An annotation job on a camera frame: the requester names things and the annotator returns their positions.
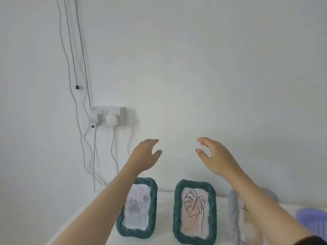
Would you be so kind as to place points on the white wall power strip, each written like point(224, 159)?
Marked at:
point(121, 116)

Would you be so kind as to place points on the person's right hand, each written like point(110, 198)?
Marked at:
point(219, 160)

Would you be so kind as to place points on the purple plastic basket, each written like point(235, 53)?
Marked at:
point(314, 218)

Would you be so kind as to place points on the white plug adapter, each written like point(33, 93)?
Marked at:
point(113, 120)

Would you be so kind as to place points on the person's right forearm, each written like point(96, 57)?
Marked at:
point(265, 214)

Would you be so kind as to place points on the person's left forearm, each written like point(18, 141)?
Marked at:
point(102, 209)

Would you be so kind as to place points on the person's left hand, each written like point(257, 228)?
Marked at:
point(143, 158)

